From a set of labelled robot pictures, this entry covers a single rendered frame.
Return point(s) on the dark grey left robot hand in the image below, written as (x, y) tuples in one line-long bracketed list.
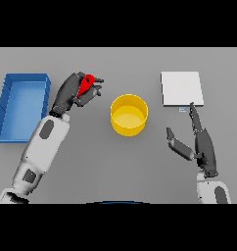
[(65, 92)]

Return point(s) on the yellow bowl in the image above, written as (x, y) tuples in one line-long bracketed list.
[(129, 115)]

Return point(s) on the red beaker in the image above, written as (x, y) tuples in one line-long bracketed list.
[(85, 83)]

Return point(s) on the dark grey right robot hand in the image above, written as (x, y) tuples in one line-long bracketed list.
[(205, 147)]

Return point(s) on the blue tray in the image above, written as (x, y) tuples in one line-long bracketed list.
[(22, 106)]

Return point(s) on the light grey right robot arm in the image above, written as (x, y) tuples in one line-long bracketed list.
[(211, 192)]

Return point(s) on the pale square measuring scale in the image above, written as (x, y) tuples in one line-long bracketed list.
[(181, 88)]

